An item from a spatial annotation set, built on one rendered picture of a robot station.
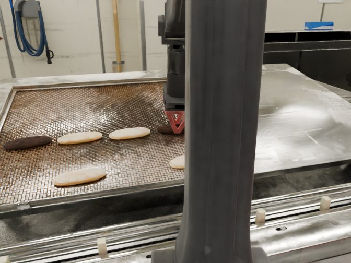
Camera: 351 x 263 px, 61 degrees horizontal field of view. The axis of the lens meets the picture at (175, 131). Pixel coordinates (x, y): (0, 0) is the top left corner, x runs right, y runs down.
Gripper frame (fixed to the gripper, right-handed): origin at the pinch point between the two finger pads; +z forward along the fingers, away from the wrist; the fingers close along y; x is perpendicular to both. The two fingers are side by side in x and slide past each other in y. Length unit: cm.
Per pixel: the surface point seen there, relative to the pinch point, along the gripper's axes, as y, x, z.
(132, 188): -21.1, 10.5, 0.6
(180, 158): -13.1, 0.4, 0.1
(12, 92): 21, 46, 1
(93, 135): -3.2, 19.7, 0.3
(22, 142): -5.9, 34.7, 0.2
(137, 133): -2.7, 9.7, 0.2
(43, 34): 301, 121, 58
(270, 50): 153, -90, 28
